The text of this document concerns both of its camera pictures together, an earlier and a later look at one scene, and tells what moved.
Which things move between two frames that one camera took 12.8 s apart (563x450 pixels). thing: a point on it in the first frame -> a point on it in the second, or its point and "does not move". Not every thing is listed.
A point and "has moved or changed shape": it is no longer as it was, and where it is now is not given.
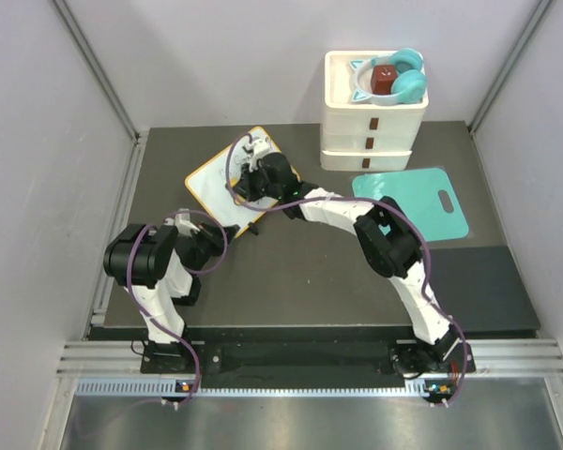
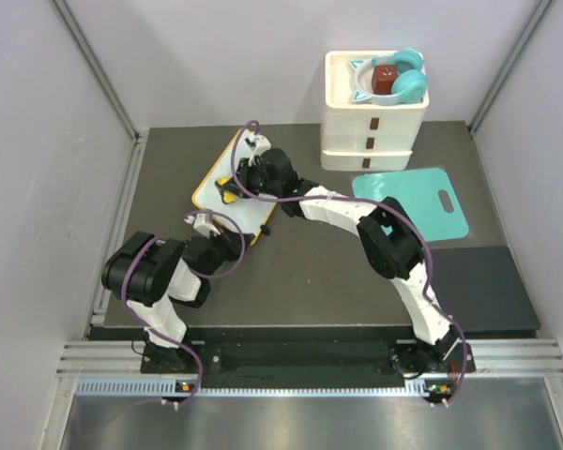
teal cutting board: [426, 196] does not move
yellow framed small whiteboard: [209, 183] has moved or changed shape
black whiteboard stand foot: [252, 228] -> [266, 230]
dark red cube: [382, 79] does not move
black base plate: [296, 358] does not move
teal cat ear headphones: [409, 85] does not move
